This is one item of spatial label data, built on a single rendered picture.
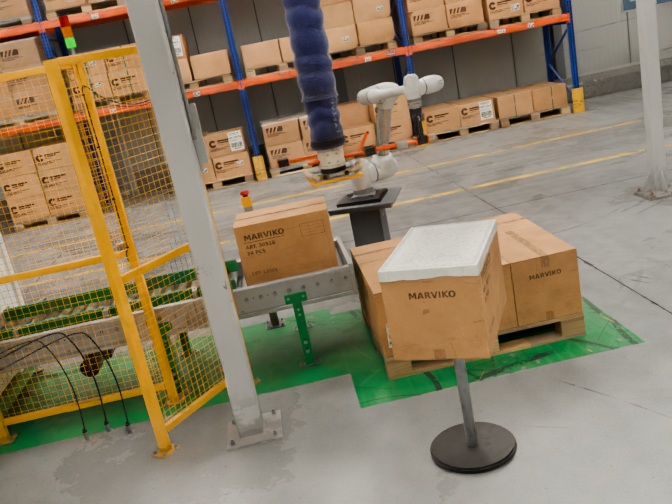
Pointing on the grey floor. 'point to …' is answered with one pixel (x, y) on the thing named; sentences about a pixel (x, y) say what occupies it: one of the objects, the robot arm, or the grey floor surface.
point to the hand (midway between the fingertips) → (420, 138)
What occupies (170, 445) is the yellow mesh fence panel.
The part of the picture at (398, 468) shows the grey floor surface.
